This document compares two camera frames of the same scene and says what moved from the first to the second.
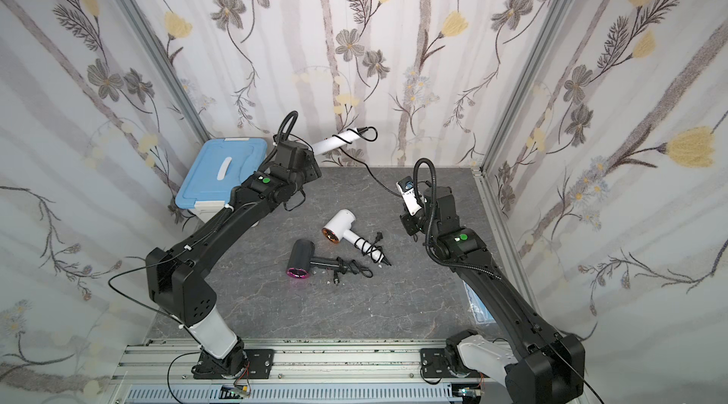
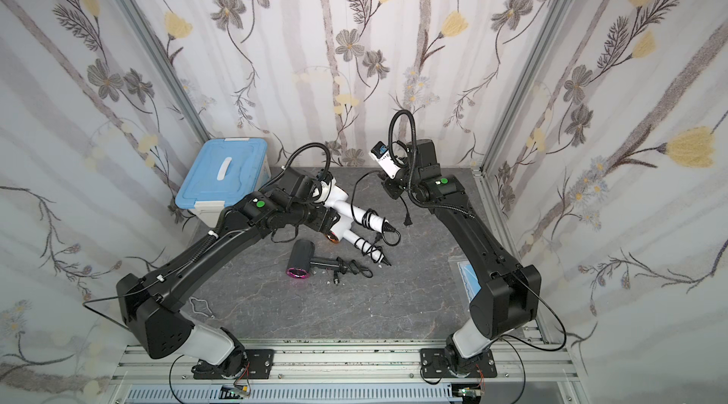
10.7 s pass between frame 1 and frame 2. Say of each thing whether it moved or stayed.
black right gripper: moved
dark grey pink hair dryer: stayed
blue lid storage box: stayed
